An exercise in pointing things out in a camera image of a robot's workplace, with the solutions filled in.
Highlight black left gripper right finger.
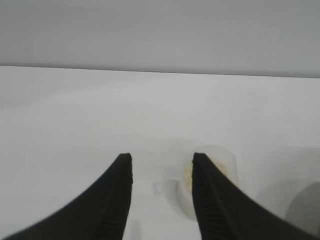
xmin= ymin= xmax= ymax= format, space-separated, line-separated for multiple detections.
xmin=190 ymin=152 xmax=320 ymax=240

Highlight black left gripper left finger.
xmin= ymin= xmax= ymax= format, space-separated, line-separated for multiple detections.
xmin=0 ymin=152 xmax=133 ymax=240

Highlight clear measuring cup with rice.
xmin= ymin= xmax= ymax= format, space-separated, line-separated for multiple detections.
xmin=152 ymin=144 xmax=242 ymax=222

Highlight stainless steel bowl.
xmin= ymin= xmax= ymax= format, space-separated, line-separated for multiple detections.
xmin=286 ymin=181 xmax=320 ymax=235

